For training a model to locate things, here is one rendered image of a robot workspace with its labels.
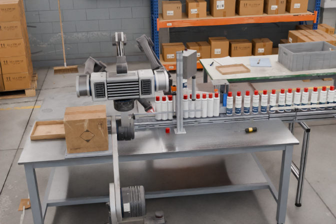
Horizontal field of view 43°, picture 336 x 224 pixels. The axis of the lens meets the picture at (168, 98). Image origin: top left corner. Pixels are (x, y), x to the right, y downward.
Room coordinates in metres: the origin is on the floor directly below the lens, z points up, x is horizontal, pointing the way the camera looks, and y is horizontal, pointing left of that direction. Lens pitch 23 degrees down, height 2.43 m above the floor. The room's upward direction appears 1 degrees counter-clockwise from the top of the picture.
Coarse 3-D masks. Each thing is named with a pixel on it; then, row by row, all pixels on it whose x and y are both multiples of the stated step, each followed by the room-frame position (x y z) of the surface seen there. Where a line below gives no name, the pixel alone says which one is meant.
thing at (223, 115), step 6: (222, 114) 3.29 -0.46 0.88; (234, 114) 3.28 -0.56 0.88; (240, 114) 3.28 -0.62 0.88; (246, 114) 3.28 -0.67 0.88; (252, 114) 3.28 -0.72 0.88; (258, 114) 3.28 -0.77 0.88; (108, 120) 3.22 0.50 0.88; (138, 120) 3.20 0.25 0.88; (144, 120) 3.20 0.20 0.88; (150, 120) 3.20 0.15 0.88; (156, 120) 3.20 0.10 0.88; (162, 120) 3.20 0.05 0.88; (168, 120) 3.19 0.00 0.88
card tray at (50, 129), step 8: (48, 120) 3.26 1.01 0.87; (56, 120) 3.26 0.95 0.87; (40, 128) 3.18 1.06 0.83; (48, 128) 3.18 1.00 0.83; (56, 128) 3.18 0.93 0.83; (32, 136) 2.99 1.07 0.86; (40, 136) 3.00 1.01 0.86; (48, 136) 3.01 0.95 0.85; (56, 136) 3.01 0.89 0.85; (64, 136) 3.02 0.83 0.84
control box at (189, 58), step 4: (184, 52) 3.16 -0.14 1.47; (188, 52) 3.16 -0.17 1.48; (192, 52) 3.16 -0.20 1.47; (196, 52) 3.21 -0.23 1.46; (184, 56) 3.08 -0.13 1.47; (188, 56) 3.09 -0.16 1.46; (192, 56) 3.15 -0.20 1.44; (196, 56) 3.21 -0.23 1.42; (184, 60) 3.08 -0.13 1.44; (188, 60) 3.09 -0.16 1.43; (192, 60) 3.15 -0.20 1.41; (196, 60) 3.21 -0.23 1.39; (184, 64) 3.08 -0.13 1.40; (188, 64) 3.09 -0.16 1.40; (192, 64) 3.15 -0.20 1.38; (184, 68) 3.08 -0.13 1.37; (188, 68) 3.09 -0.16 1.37; (192, 68) 3.15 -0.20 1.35; (184, 72) 3.08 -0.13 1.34; (188, 72) 3.09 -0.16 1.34; (192, 72) 3.15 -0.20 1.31; (184, 76) 3.08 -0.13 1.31; (188, 76) 3.09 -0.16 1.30
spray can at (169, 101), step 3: (168, 96) 3.22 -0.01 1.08; (171, 96) 3.22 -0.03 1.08; (168, 99) 3.22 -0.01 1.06; (171, 99) 3.22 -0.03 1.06; (168, 102) 3.21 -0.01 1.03; (171, 102) 3.21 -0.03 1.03; (168, 105) 3.21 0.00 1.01; (171, 105) 3.21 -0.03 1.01; (168, 108) 3.21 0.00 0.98; (171, 108) 3.21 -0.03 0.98; (168, 114) 3.21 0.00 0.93; (171, 114) 3.21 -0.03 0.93; (168, 117) 3.21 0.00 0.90; (171, 117) 3.21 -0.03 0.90
